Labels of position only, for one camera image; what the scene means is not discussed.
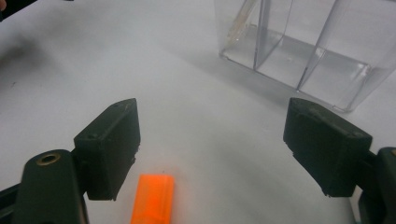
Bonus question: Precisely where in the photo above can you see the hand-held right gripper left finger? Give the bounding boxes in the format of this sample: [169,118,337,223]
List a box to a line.
[74,97,142,202]

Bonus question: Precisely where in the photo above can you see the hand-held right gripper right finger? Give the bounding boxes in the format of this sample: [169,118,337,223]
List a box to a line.
[282,97,374,198]

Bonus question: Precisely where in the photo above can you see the orange highlighter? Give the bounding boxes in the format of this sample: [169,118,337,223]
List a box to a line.
[130,174,176,224]

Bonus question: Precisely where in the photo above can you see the clear plastic organizer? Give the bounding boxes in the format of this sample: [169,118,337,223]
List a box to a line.
[214,0,396,114]

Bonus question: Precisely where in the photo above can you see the white ballpoint pen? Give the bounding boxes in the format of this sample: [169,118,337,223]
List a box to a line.
[227,0,260,48]

